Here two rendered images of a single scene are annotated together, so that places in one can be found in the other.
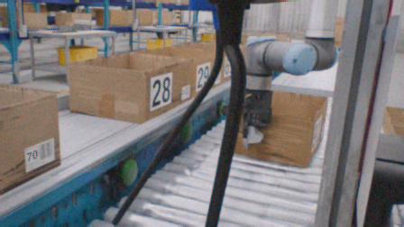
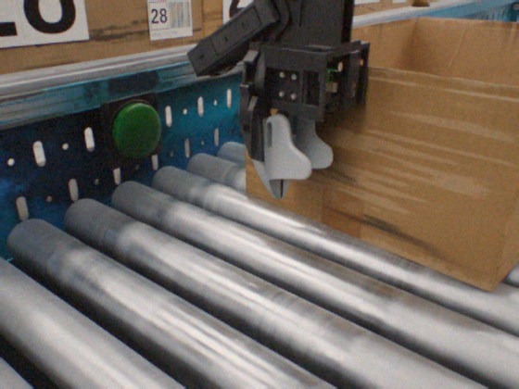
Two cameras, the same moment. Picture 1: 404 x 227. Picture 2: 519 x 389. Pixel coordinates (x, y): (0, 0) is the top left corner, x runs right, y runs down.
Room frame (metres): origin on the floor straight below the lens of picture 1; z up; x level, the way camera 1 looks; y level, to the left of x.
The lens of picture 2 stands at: (0.80, -0.28, 1.00)
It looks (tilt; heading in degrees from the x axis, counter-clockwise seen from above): 26 degrees down; 19
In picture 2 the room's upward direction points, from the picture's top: straight up
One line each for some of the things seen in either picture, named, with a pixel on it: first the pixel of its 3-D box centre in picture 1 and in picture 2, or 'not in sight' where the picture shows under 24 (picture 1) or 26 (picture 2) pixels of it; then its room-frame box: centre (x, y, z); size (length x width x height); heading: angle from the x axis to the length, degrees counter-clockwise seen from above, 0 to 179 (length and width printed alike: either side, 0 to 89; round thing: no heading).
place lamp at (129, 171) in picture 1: (130, 173); not in sight; (0.93, 0.18, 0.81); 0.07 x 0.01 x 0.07; 160
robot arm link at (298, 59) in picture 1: (290, 58); not in sight; (1.13, -0.26, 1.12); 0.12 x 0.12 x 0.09; 39
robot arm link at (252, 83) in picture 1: (257, 82); not in sight; (1.21, -0.18, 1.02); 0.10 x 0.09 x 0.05; 160
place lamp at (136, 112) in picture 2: (188, 132); (139, 131); (1.30, 0.05, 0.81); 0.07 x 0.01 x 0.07; 160
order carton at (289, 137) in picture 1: (280, 122); (441, 113); (1.41, -0.31, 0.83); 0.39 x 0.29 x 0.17; 155
